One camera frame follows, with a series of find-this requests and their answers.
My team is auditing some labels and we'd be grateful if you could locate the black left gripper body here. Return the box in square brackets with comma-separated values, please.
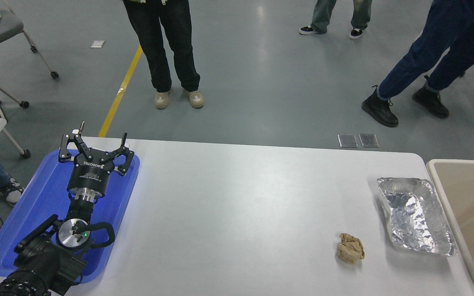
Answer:
[67, 154, 116, 195]

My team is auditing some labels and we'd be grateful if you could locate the blue plastic tray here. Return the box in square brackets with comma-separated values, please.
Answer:
[0, 148, 141, 285]

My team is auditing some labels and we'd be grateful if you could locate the silver foil tray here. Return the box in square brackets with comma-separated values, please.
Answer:
[377, 177, 458, 257]

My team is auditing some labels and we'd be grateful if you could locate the crumpled tan paper ball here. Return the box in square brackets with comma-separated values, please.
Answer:
[336, 233, 365, 264]

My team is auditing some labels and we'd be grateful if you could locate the grey wheeled chair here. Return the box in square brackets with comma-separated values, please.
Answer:
[0, 0, 59, 79]

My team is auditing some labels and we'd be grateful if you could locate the wheeled chair frame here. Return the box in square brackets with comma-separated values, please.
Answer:
[0, 58, 30, 109]

